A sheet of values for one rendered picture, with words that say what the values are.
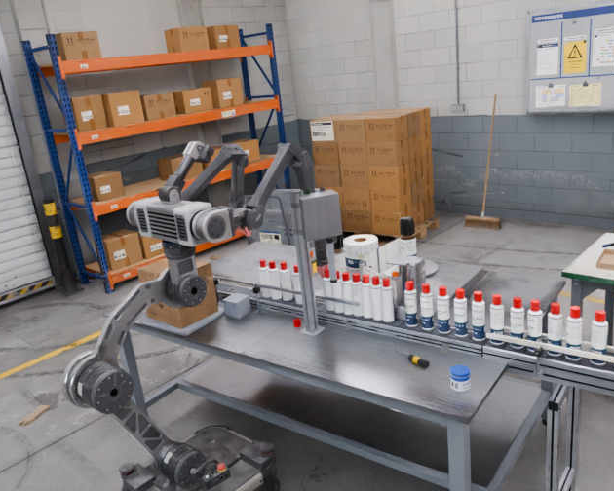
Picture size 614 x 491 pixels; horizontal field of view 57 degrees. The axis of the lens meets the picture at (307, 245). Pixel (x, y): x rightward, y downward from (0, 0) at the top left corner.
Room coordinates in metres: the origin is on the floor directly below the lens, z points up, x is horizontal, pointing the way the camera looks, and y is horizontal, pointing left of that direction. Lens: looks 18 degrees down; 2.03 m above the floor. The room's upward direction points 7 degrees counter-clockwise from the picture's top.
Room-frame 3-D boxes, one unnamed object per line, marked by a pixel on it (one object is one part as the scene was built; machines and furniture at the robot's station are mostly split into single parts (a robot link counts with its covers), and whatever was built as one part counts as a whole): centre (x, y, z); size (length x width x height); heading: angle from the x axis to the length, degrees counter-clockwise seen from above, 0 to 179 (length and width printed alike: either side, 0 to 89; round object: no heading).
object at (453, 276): (2.83, -0.41, 0.86); 0.80 x 0.67 x 0.05; 52
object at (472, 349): (2.56, -0.03, 0.85); 1.65 x 0.11 x 0.05; 52
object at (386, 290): (2.33, -0.33, 0.98); 0.05 x 0.05 x 0.20
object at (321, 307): (2.56, -0.03, 0.86); 1.65 x 0.08 x 0.04; 52
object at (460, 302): (2.12, -0.59, 0.98); 0.05 x 0.05 x 0.20
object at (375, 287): (2.36, -0.29, 0.98); 0.05 x 0.05 x 0.20
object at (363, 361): (2.79, -0.06, 0.82); 2.10 x 1.31 x 0.02; 52
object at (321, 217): (2.43, -0.07, 1.38); 0.17 x 0.10 x 0.19; 107
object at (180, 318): (2.74, 0.68, 0.99); 0.30 x 0.24 x 0.27; 47
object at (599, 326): (1.80, -1.00, 0.98); 0.05 x 0.05 x 0.20
